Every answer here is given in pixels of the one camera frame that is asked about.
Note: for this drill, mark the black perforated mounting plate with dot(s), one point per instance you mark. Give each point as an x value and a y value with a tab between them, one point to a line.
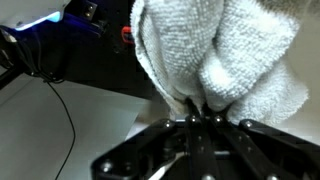
93	56

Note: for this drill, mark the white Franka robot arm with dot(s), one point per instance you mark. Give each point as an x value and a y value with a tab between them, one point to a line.
26	11

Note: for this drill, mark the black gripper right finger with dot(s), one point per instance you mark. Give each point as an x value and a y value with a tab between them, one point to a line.
260	150

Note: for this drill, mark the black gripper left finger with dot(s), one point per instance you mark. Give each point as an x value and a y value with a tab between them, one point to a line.
173	150

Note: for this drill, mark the white terry towel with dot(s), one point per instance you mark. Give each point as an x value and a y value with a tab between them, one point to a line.
200	40

